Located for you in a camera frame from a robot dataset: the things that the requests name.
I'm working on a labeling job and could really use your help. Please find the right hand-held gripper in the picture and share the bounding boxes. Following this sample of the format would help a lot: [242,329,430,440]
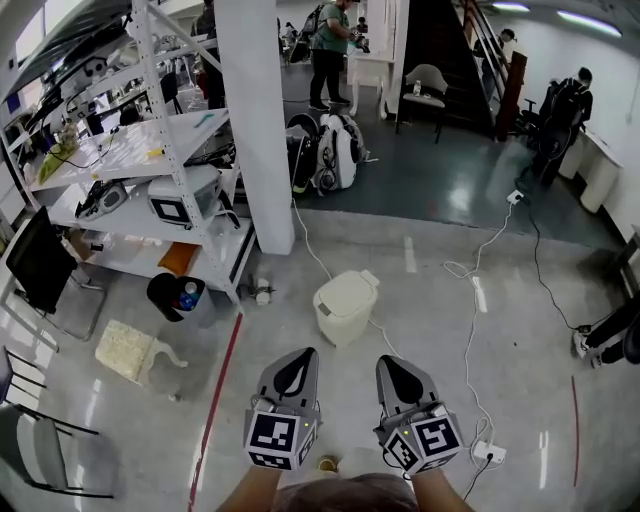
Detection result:
[373,354,464,476]

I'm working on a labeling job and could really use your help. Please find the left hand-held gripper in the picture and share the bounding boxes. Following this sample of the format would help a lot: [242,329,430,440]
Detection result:
[243,348,322,471]

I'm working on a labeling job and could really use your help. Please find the cream lidded trash bin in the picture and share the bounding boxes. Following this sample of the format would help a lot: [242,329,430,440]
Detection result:
[313,269,381,349]

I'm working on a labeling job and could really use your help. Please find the person's left forearm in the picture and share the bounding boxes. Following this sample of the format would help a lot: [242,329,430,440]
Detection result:
[217,462,286,512]

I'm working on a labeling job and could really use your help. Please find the person's right forearm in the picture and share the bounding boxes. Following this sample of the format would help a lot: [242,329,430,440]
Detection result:
[409,467,476,512]

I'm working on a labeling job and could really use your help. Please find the grey waste bin black bag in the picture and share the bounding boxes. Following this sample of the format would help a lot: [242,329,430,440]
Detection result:
[146,272,217,330]

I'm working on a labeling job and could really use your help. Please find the orange pad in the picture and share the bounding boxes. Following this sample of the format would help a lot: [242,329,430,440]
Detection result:
[157,242,201,276]

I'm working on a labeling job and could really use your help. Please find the white ornate stool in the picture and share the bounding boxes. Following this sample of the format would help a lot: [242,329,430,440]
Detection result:
[94,319,189,401]

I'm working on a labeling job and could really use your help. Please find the white rounded equipment case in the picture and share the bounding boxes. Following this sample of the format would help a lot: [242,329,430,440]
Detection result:
[147,164,224,231]

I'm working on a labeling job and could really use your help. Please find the black backpack shell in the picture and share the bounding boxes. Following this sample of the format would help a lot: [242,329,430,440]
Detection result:
[285,112,321,194]

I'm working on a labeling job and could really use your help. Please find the white backpack shell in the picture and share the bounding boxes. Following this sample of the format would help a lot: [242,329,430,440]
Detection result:
[314,113,371,196]

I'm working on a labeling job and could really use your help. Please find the brown cardboard box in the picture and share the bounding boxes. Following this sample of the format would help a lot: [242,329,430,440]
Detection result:
[63,228,96,262]

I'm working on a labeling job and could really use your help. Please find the white round-faced device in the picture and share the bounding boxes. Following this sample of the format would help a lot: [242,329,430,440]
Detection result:
[74,179,129,221]

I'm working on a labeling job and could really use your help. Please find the white square pillar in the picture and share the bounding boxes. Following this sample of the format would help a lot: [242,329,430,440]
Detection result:
[213,0,296,256]

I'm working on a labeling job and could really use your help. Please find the white metal shelving rack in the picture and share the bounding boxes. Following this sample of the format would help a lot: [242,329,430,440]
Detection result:
[0,0,259,314]

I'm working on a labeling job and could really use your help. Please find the white side table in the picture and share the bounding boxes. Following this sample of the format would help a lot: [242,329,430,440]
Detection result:
[557,129,626,214]

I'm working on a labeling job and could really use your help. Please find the black swivel chair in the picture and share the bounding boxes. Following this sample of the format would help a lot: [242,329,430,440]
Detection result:
[519,97,546,136]

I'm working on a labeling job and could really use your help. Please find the black dining chair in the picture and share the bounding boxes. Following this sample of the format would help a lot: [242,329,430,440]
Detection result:
[159,72,184,116]

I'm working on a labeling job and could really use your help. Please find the beige chair black legs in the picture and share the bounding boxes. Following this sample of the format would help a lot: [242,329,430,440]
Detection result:
[396,63,449,144]

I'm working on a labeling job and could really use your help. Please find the yellow-green bag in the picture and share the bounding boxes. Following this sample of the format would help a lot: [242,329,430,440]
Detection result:
[37,149,66,184]

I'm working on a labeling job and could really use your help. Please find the white ornate table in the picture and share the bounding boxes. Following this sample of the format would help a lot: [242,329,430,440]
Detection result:
[347,52,396,119]

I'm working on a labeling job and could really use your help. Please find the dark wooden staircase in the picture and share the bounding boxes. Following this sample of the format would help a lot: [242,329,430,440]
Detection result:
[402,0,529,141]

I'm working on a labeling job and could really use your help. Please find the white power cable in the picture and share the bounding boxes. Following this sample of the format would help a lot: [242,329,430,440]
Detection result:
[443,199,516,451]
[291,197,406,361]

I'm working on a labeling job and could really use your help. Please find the white roll with dark straps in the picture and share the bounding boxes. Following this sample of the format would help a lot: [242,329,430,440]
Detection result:
[237,277,277,306]

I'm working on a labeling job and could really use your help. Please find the black plug cable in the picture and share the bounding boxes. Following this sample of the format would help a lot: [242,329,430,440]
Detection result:
[462,455,494,501]

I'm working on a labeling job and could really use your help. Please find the black power cable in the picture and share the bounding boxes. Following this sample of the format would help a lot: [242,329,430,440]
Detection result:
[517,197,594,334]

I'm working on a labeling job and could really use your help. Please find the grey chair black frame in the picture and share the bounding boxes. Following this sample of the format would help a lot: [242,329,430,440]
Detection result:
[0,344,116,501]

